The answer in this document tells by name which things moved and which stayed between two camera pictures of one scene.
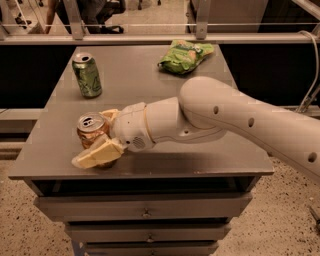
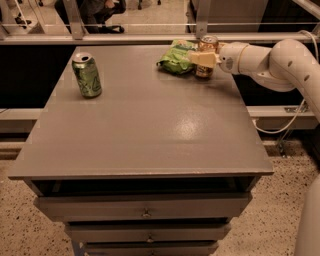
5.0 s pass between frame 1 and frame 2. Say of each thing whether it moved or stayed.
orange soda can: moved
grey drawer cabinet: stayed
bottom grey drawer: stayed
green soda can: stayed
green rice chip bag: stayed
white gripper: moved
